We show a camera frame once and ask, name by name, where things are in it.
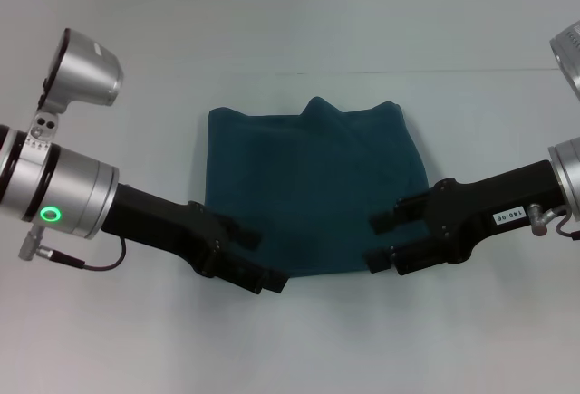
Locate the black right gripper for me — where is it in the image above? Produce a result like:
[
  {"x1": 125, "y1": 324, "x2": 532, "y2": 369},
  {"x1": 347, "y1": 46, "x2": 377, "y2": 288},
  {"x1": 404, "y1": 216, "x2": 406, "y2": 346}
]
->
[{"x1": 364, "y1": 159, "x2": 567, "y2": 278}]

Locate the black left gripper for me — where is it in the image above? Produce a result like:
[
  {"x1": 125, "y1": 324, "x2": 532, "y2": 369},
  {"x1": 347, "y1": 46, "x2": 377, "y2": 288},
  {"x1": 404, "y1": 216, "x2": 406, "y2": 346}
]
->
[{"x1": 100, "y1": 183, "x2": 291, "y2": 296}]

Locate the blue t-shirt with white print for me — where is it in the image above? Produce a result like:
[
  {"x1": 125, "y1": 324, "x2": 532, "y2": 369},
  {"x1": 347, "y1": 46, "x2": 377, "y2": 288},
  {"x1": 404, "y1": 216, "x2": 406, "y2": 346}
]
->
[{"x1": 202, "y1": 96, "x2": 430, "y2": 280}]

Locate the right arm cable with plug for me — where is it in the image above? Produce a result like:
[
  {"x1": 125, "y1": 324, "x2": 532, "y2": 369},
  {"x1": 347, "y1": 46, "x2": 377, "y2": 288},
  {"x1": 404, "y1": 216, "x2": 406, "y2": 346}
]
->
[{"x1": 527, "y1": 203, "x2": 580, "y2": 239}]

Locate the arm cable with plug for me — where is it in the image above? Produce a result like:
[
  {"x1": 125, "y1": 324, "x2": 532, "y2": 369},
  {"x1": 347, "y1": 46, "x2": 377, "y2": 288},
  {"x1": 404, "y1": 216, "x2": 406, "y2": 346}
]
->
[
  {"x1": 527, "y1": 203, "x2": 580, "y2": 239},
  {"x1": 16, "y1": 225, "x2": 127, "y2": 273}
]

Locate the left arm cable with plug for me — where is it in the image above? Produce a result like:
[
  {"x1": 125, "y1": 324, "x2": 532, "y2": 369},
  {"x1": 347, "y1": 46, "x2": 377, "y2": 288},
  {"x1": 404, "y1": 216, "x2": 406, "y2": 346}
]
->
[{"x1": 16, "y1": 225, "x2": 127, "y2": 273}]

